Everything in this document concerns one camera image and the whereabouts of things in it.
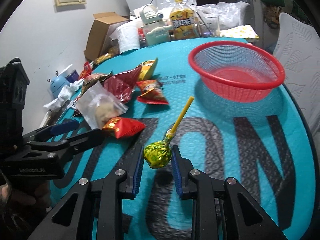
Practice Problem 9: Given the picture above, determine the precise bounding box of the teal bubble mailer mat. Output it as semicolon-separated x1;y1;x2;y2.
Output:
50;39;316;239

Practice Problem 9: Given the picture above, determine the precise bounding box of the pale green cartoon water bottle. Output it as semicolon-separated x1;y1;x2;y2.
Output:
140;4;172;46

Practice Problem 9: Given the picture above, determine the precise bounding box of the clear plastic bags pile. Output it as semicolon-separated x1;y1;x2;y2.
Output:
157;0;254;30

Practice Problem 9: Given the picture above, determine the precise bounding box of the yellow snack packet near box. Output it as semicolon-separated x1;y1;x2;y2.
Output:
93;53;116;65

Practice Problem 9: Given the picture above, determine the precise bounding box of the iced tea bottle yellow cap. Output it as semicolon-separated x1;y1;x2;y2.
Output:
170;0;200;40

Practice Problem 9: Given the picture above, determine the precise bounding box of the red orange snack packet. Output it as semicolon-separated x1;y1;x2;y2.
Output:
136;80;169;105

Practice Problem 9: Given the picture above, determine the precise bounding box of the small red gold snack packet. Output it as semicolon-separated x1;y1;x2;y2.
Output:
102;117;146;139

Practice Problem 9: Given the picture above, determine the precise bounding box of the brown cardboard box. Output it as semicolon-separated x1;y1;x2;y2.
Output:
84;12;129;61

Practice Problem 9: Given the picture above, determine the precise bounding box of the white tissue pack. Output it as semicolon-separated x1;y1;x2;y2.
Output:
110;23;140;54

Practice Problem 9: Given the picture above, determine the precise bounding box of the clear zip bag with snack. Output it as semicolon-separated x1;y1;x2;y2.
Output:
75;82;128;129

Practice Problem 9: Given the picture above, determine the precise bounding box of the clear glass mug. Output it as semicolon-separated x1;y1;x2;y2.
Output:
199;15;220;37

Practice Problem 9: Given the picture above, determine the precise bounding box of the grey leaf pattern cushion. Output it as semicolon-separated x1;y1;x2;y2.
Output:
272;12;320;138

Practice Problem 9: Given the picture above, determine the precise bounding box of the blue round humidifier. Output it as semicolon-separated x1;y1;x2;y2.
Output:
47;71;70;98

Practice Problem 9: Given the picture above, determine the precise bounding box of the crumpled white tissue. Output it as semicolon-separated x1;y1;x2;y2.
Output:
43;79;84;112

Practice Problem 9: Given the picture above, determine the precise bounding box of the brown date snack bag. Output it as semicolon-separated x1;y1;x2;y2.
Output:
80;71;113;96

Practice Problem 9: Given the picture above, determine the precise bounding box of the yellow red snack bag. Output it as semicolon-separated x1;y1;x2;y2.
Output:
137;58;158;81

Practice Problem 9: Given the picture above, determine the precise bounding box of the dark red snack bag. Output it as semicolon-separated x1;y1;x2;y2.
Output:
103;66;142;103

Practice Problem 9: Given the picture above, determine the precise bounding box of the green lollipop yellow stick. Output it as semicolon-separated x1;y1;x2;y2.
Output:
144;96;194;169

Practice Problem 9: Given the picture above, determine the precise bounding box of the red snack packet at edge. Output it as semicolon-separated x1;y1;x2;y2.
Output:
78;61;92;80

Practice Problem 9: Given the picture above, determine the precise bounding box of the red plastic mesh basket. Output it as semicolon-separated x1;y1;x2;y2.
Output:
188;40;285;103

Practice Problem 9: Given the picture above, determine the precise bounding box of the smiley face yellow paper pad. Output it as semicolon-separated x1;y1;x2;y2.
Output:
220;24;259;42

